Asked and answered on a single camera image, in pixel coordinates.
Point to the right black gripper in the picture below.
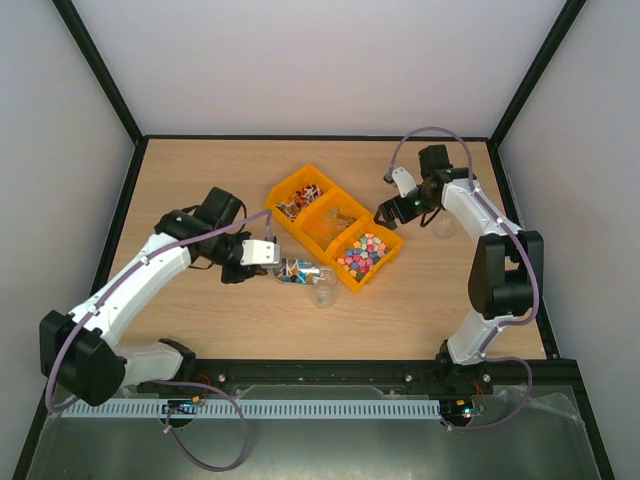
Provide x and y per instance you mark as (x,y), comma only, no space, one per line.
(395,211)

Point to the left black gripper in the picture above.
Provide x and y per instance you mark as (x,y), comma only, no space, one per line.
(229,276)

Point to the yellow bin with star candies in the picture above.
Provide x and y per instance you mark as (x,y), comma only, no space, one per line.
(359,253)

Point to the metal scoop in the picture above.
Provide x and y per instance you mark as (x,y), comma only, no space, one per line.
(297,272)

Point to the clear glass jar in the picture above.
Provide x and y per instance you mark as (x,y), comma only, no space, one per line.
(325,288)

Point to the yellow bin with lollipops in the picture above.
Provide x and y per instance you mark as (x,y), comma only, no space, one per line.
(292,196)

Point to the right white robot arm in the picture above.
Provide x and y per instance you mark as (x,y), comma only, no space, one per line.
(505,281)

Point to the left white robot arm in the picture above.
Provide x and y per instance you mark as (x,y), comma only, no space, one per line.
(80,351)

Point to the clear glass jar lid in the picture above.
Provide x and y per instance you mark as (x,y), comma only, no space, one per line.
(444,228)

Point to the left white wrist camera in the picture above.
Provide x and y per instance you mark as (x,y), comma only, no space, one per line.
(266,254)

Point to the black mounting rail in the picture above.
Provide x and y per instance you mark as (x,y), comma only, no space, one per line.
(422,377)

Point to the grey slotted cable duct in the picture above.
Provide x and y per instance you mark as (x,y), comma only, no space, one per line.
(260,409)

